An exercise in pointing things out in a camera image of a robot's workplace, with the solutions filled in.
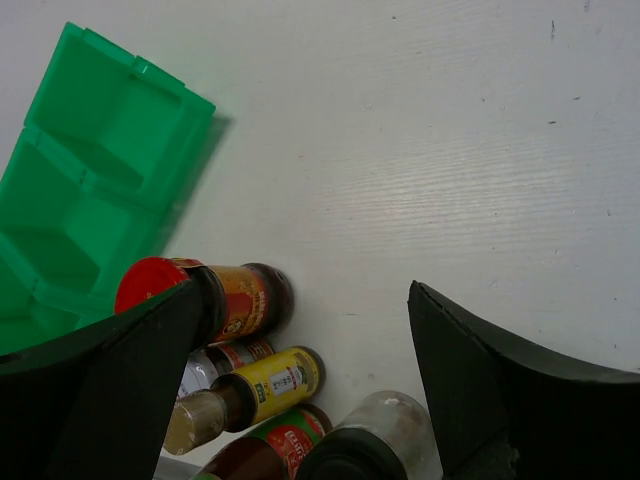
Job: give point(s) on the yellow label brown bottle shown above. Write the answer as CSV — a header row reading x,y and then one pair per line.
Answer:
x,y
245,397

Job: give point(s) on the red cap sauce bottle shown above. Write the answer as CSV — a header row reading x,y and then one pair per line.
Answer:
x,y
237,301

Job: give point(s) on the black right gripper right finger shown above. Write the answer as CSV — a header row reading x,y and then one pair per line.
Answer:
x,y
504,407

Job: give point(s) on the silver lid glass jar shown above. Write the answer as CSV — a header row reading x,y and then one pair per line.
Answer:
x,y
205,366

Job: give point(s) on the green plastic divided bin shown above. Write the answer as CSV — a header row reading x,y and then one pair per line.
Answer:
x,y
93,184

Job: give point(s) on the black lid spice jar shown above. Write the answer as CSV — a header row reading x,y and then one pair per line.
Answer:
x,y
388,436

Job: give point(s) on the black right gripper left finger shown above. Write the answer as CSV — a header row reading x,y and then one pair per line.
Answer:
x,y
95,403

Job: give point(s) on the green label sauce bottle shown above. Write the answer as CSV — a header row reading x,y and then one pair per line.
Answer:
x,y
274,450

